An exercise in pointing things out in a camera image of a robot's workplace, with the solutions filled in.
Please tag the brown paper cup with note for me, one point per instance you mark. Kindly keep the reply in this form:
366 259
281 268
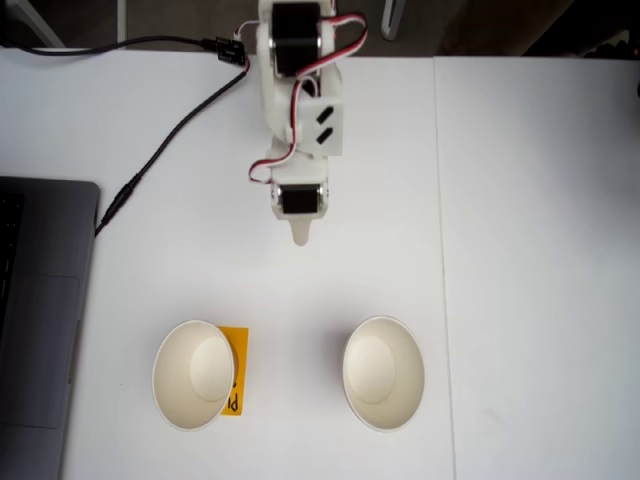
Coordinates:
175 380

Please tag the yellow handwritten sticky note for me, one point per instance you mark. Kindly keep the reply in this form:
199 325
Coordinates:
241 360

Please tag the dark grey laptop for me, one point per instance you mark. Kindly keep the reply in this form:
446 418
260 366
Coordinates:
45 325

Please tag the small black circuit board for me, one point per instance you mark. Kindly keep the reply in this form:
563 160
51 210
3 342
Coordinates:
231 50

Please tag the upright white metal leg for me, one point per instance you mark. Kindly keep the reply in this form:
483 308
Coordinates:
121 22

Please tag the grey metal chair leg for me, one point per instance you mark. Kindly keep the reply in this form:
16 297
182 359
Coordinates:
392 20

